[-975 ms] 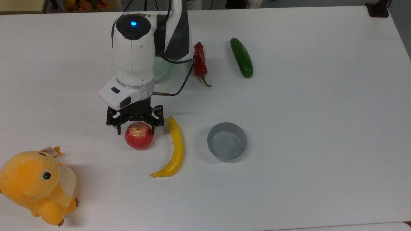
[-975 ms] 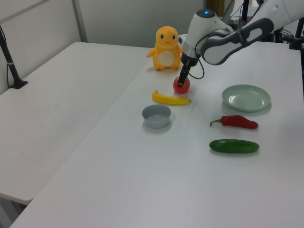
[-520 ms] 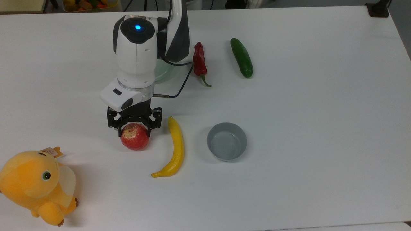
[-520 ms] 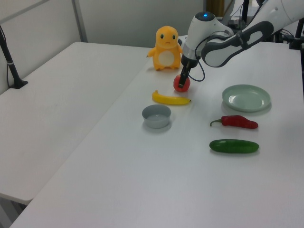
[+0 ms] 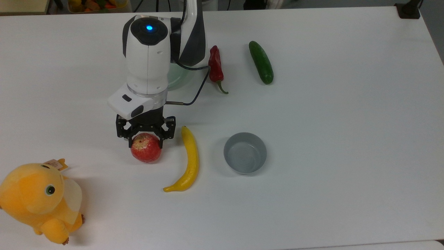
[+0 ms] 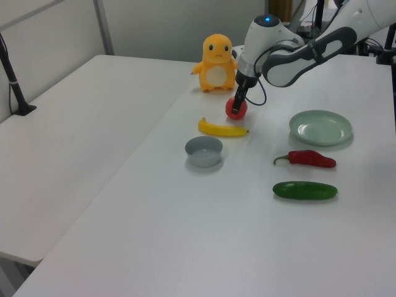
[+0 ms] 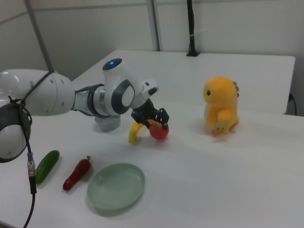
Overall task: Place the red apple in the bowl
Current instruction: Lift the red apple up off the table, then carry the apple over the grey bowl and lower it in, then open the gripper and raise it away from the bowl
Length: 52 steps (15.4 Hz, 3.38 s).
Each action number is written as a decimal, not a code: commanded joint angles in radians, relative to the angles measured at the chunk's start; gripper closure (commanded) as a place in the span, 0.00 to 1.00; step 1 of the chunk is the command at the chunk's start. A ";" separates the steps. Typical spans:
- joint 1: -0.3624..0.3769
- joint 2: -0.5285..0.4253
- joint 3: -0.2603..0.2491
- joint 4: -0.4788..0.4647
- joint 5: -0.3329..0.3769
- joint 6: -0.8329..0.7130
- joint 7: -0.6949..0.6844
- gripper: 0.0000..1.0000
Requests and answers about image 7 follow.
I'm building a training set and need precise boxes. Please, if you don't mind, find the pale green plate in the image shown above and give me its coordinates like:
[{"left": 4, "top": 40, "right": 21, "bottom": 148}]
[{"left": 86, "top": 162, "right": 146, "bottom": 211}]

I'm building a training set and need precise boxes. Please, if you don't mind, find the red chili pepper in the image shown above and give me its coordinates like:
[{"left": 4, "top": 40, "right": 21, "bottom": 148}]
[{"left": 62, "top": 155, "right": 93, "bottom": 191}]

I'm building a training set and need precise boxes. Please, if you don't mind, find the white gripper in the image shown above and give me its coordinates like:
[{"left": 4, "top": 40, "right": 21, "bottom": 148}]
[{"left": 131, "top": 79, "right": 171, "bottom": 130}]

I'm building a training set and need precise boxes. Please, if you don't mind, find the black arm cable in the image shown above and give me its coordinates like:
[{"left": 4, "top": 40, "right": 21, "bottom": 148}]
[{"left": 8, "top": 70, "right": 54, "bottom": 228}]

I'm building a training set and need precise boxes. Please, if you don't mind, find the red apple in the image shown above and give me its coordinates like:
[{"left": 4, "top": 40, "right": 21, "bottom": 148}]
[{"left": 149, "top": 121, "right": 170, "bottom": 141}]

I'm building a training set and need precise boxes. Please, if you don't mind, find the green cucumber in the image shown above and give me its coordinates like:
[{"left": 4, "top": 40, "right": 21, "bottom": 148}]
[{"left": 35, "top": 150, "right": 60, "bottom": 185}]

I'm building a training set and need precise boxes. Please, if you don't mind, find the black wall cable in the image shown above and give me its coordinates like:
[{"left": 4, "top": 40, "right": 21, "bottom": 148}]
[{"left": 288, "top": 92, "right": 298, "bottom": 115}]

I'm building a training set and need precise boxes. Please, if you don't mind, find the black camera pole with clamp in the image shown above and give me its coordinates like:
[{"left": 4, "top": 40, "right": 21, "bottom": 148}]
[{"left": 186, "top": 0, "right": 200, "bottom": 57}]

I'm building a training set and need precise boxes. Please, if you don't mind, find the yellow plush dinosaur toy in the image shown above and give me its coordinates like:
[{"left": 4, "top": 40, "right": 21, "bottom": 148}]
[{"left": 202, "top": 76, "right": 240, "bottom": 138}]

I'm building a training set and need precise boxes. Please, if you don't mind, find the yellow banana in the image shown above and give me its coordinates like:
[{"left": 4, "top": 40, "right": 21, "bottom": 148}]
[{"left": 128, "top": 122, "right": 152, "bottom": 145}]

